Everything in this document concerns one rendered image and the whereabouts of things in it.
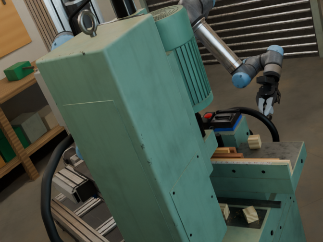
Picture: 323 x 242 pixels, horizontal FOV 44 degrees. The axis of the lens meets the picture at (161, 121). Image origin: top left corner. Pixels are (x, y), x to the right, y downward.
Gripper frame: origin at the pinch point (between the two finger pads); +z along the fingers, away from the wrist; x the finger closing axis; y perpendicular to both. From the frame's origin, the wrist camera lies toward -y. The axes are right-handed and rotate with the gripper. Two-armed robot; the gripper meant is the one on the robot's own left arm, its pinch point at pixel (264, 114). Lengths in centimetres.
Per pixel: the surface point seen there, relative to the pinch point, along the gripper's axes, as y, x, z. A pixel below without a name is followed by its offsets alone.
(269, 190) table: -19.7, -13.7, 40.1
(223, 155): -24.5, 2.1, 30.4
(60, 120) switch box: -78, 24, 45
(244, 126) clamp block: -13.0, 1.7, 12.8
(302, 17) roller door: 171, 45, -209
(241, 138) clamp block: -13.8, 1.7, 18.2
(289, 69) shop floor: 196, 59, -164
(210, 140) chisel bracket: -31.1, 4.8, 27.8
